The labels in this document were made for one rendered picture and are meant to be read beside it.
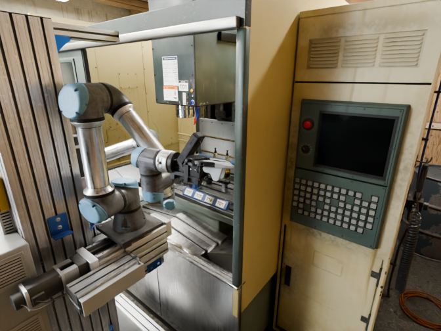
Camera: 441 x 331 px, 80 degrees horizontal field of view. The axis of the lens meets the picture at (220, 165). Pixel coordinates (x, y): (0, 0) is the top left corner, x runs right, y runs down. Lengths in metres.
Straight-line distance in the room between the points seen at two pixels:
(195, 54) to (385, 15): 1.09
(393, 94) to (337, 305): 1.20
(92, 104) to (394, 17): 1.20
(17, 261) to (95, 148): 0.52
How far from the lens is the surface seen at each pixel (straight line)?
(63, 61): 2.33
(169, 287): 2.01
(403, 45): 1.36
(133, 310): 2.25
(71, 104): 1.03
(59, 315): 1.56
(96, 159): 1.08
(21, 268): 1.30
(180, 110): 2.21
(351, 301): 1.81
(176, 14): 1.32
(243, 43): 1.08
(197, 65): 1.91
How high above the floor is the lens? 1.83
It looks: 19 degrees down
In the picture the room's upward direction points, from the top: straight up
